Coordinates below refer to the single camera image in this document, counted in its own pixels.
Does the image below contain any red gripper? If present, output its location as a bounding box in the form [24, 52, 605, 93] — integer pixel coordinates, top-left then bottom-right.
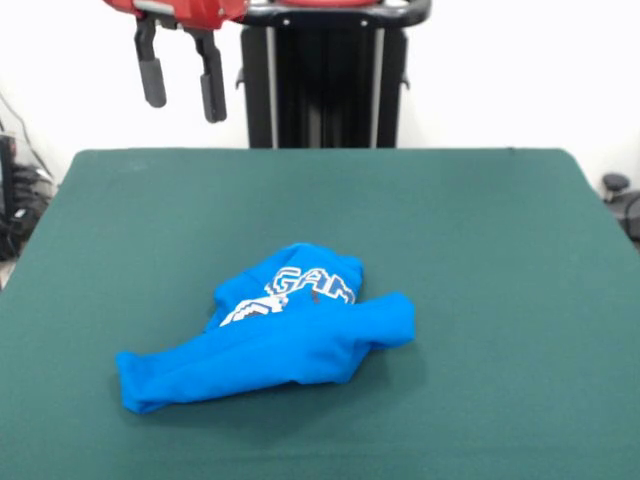
[102, 0, 250, 124]

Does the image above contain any blue shirt with white print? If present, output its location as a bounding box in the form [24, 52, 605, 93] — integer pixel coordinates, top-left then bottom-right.
[115, 242, 417, 415]

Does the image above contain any dark green table cloth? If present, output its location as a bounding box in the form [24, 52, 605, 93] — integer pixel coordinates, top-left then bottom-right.
[0, 147, 640, 480]

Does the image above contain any black equipment box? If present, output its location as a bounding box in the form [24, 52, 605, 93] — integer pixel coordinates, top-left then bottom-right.
[0, 132, 17, 224]

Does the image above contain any black office chair base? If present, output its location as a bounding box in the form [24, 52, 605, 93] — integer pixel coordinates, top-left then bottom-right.
[601, 172, 640, 242]

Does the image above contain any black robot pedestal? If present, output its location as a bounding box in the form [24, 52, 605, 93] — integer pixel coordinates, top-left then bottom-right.
[234, 0, 431, 150]

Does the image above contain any thin grey cable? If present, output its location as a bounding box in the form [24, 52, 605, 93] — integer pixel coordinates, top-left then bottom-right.
[0, 92, 55, 181]

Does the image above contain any black cable bundle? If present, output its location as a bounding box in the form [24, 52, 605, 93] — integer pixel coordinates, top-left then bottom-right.
[0, 164, 56, 261]

